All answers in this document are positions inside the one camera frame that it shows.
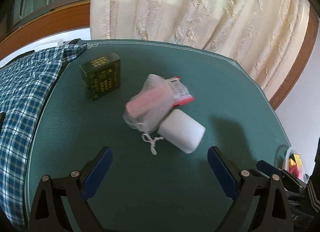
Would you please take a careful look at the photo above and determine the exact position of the clear plastic bowl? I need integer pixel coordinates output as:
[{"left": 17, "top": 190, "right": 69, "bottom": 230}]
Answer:
[{"left": 283, "top": 147, "right": 309, "bottom": 184}]

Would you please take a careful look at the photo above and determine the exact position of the orange yellow toy block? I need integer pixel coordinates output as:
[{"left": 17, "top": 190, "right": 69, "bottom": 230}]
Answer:
[{"left": 289, "top": 153, "right": 303, "bottom": 167}]

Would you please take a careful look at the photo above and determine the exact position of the white sponge block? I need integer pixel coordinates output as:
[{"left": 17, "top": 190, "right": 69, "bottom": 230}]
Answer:
[{"left": 157, "top": 109, "right": 206, "bottom": 154}]

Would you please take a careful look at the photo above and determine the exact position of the large mesh bag pink item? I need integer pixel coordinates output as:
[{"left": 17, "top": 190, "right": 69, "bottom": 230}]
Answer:
[{"left": 123, "top": 74, "right": 174, "bottom": 156}]

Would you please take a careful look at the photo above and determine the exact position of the red white sachet packet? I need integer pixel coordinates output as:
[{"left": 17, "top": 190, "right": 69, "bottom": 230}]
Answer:
[{"left": 168, "top": 77, "right": 194, "bottom": 107}]

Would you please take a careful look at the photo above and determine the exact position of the dark green gold box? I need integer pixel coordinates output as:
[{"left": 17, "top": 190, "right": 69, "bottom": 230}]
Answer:
[{"left": 80, "top": 53, "right": 121, "bottom": 101}]

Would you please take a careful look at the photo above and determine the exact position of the pink towel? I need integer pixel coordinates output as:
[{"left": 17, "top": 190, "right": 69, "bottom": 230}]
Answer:
[{"left": 289, "top": 165, "right": 305, "bottom": 180}]

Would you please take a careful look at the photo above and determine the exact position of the blue plaid shirt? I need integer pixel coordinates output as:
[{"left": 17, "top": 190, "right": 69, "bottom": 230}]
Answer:
[{"left": 1, "top": 44, "right": 87, "bottom": 231}]

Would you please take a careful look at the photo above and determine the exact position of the green table mat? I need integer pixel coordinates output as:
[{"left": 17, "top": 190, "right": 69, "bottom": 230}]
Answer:
[{"left": 24, "top": 40, "right": 290, "bottom": 231}]

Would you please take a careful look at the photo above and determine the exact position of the cream embroidered curtain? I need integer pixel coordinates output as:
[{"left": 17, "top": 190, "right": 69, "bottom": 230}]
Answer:
[{"left": 90, "top": 0, "right": 310, "bottom": 98}]

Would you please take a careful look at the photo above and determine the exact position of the wooden framed window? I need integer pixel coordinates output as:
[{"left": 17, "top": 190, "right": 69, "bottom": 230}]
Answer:
[{"left": 1, "top": 0, "right": 91, "bottom": 59}]

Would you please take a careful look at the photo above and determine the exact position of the wooden door frame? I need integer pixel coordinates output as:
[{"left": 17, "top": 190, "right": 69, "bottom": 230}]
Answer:
[{"left": 269, "top": 6, "right": 319, "bottom": 110}]

